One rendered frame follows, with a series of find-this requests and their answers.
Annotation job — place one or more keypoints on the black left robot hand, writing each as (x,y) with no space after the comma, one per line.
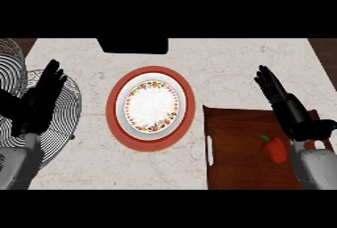
(42,98)

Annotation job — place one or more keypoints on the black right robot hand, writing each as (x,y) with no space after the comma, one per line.
(287,107)

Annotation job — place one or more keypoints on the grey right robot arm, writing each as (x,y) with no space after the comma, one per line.
(315,166)

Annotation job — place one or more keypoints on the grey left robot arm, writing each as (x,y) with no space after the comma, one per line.
(15,163)

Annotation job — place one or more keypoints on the red bell pepper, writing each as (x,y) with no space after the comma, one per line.
(275,150)

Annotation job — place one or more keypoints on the brown wooden tray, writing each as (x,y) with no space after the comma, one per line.
(252,148)

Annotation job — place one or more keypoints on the white floral rimmed plate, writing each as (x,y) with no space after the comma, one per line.
(151,102)

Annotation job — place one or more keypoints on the red round placemat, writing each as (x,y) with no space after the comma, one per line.
(116,118)

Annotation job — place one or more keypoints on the black appliance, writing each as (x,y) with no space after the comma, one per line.
(134,46)

